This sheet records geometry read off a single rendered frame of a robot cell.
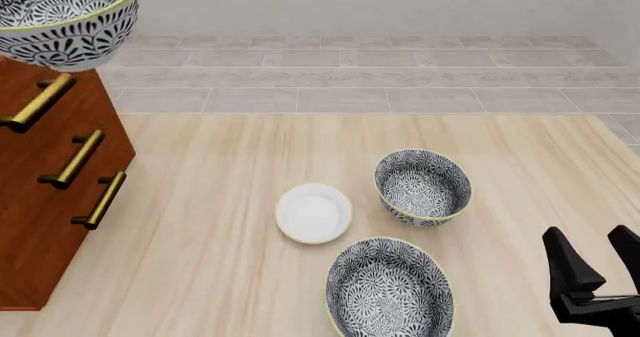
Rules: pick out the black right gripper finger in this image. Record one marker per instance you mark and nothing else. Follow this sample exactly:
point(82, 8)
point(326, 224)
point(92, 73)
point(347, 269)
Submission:
point(632, 262)
point(570, 265)

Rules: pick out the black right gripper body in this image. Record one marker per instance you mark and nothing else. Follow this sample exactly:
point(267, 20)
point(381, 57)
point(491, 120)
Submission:
point(620, 314)

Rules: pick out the patterned bowl black and white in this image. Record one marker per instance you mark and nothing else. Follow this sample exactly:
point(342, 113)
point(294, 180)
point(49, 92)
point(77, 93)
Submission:
point(75, 37)
point(422, 190)
point(387, 292)

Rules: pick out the wooden cabinet drawer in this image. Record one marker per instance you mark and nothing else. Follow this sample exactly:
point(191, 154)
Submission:
point(70, 256)
point(45, 202)
point(86, 86)

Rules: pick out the wooden cabinet red-brown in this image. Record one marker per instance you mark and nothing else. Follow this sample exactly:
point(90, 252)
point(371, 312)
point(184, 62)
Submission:
point(20, 269)

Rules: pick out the white plate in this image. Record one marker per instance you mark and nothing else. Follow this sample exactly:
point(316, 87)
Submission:
point(313, 213)

